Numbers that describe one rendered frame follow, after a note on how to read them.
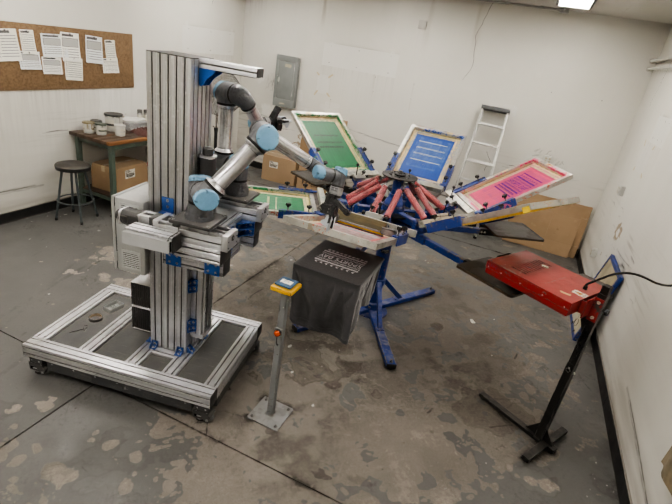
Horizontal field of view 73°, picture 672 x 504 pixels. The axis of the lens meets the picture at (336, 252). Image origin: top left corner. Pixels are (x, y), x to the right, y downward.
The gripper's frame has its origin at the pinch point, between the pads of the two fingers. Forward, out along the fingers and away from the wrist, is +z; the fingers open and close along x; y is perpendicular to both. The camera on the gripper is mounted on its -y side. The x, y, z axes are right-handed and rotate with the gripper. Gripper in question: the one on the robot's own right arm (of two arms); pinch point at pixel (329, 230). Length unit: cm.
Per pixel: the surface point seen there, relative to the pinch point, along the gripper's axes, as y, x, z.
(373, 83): 146, -439, -170
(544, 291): -121, -47, 4
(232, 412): 32, 0, 130
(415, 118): 72, -449, -134
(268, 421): 9, -4, 128
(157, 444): 53, 41, 141
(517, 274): -105, -56, 0
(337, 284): -8.9, -12.9, 31.6
